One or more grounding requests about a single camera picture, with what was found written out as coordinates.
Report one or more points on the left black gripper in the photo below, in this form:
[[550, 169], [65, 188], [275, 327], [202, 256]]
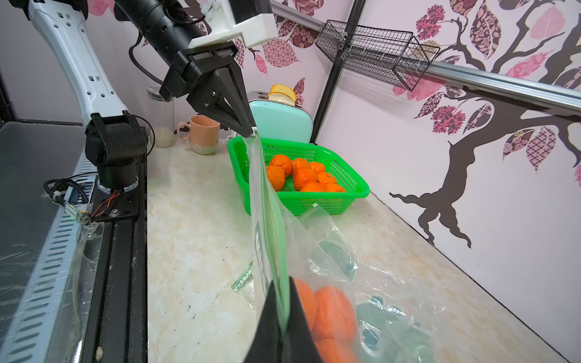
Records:
[[213, 82]]

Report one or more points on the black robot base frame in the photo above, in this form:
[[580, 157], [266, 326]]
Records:
[[73, 259]]

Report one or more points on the glass jar with lid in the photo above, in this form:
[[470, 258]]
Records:
[[161, 117]]

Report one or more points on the mint green toaster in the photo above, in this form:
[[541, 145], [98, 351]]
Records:
[[280, 121]]

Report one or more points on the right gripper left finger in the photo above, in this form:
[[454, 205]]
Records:
[[266, 346]]

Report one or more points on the oranges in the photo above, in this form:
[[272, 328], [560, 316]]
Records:
[[331, 320]]

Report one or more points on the green zip bag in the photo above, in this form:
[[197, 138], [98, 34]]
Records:
[[399, 320], [285, 248]]

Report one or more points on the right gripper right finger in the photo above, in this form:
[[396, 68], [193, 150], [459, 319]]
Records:
[[298, 345]]

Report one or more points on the black wire wall basket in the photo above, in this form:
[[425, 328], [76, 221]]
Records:
[[391, 56]]

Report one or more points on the yellow bread slice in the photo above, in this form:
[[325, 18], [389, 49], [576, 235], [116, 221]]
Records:
[[284, 90]]

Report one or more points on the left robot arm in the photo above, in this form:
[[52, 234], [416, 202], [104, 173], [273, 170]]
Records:
[[115, 142]]

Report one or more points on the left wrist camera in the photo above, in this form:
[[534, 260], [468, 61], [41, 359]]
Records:
[[251, 20]]

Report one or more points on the orange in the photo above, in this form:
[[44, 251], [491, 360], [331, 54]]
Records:
[[302, 177], [325, 178], [283, 162], [298, 164], [276, 177], [313, 186], [317, 167], [335, 188]]

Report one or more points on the green plastic basket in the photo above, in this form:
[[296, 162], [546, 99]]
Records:
[[298, 202]]

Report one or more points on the pink ceramic mug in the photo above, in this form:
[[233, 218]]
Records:
[[201, 132]]

